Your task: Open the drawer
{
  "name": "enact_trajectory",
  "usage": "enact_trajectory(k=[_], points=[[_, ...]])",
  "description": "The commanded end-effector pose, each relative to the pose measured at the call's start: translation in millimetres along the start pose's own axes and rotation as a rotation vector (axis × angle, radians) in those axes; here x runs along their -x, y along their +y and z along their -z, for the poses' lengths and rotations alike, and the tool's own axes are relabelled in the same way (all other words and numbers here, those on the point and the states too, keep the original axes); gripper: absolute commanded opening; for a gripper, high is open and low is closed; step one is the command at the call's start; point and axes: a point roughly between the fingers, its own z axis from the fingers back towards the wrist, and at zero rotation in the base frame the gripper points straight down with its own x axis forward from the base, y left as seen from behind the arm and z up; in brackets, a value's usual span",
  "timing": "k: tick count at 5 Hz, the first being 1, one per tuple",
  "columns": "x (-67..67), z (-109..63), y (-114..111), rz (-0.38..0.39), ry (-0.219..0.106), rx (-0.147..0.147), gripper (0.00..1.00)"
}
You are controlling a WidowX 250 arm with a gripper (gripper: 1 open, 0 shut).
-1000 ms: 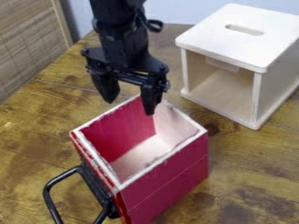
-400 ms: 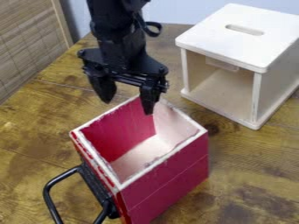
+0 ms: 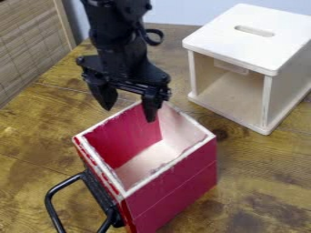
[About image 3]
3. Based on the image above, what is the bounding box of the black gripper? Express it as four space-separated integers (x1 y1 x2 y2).
76 30 171 123

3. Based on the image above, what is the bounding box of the red wooden drawer box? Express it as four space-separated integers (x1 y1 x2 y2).
72 103 216 233

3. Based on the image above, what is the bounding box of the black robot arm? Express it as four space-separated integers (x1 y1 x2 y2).
76 0 171 122

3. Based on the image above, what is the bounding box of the black cable loop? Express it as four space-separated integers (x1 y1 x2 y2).
139 21 165 47

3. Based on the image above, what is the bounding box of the light wooden cabinet frame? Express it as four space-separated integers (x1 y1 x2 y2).
183 4 311 135

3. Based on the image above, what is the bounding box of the black metal drawer handle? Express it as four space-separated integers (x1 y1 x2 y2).
44 168 125 233

